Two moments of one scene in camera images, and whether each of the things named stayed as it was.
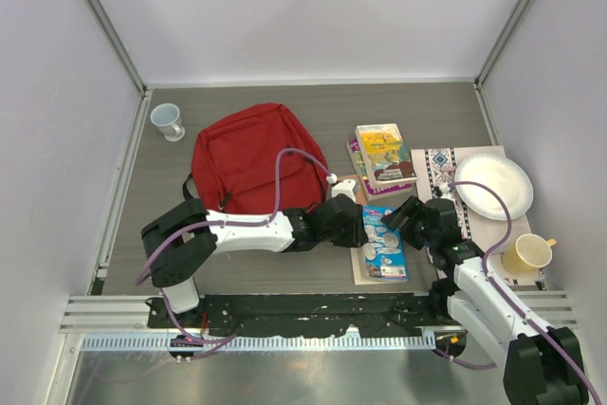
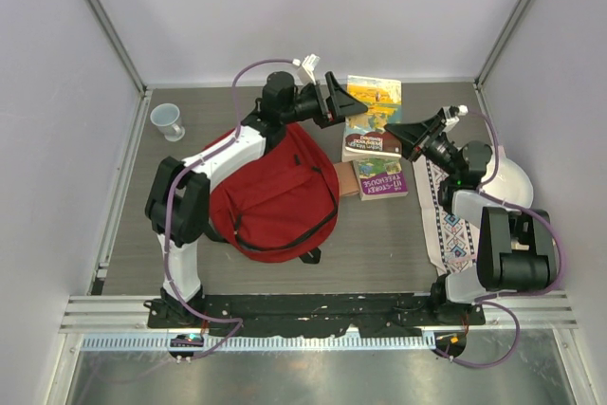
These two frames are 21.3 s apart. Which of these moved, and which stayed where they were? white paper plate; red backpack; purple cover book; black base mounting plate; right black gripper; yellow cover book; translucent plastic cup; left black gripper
Moved: red backpack; yellow cover book; left black gripper; right black gripper
Stayed: translucent plastic cup; white paper plate; purple cover book; black base mounting plate
